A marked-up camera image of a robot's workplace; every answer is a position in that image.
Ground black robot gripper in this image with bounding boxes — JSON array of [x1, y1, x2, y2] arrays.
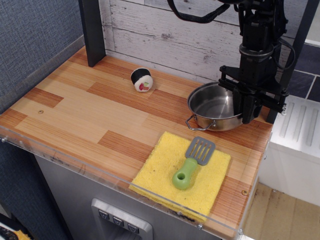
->
[[219, 51, 289, 124]]

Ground stainless steel pot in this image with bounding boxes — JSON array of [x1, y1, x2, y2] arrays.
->
[[185, 82, 243, 132]]

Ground plush sushi roll toy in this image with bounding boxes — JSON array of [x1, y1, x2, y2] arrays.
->
[[130, 67, 154, 93]]

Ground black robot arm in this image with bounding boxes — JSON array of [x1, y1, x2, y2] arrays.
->
[[219, 0, 290, 124]]

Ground green grey toy spatula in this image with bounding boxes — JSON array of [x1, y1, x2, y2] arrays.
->
[[172, 136, 216, 190]]

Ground yellow cloth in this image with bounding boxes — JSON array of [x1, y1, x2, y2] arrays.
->
[[129, 132, 231, 223]]

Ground white toy sink unit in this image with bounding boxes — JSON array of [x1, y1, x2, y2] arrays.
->
[[258, 96, 320, 206]]

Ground grey dispenser button panel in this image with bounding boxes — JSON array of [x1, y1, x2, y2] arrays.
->
[[91, 198, 154, 240]]

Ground silver toy fridge cabinet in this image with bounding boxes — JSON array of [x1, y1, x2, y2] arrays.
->
[[36, 156, 217, 240]]

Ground yellow object bottom left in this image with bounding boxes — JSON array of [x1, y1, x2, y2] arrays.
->
[[11, 230, 32, 240]]

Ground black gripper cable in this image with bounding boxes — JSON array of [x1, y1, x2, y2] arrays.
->
[[166, 0, 297, 72]]

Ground dark right frame post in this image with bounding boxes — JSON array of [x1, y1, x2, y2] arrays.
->
[[266, 0, 318, 124]]

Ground dark frame post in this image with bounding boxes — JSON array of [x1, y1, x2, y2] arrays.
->
[[266, 0, 318, 124], [78, 0, 106, 67]]

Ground dark left frame post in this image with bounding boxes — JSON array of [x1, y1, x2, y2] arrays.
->
[[78, 0, 106, 67]]

